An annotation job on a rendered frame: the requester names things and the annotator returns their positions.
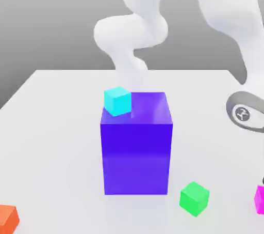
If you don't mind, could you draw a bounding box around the small cyan cube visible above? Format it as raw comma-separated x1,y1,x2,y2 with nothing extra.
103,86,132,117

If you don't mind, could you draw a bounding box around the small magenta cube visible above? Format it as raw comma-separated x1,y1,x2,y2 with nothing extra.
254,184,264,215

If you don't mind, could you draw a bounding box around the small green cube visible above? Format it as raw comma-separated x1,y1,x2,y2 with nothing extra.
179,181,210,217

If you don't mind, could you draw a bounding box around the small orange cube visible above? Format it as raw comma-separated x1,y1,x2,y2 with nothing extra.
0,204,21,234

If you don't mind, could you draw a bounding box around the large purple box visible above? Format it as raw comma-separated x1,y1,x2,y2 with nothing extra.
100,91,173,196

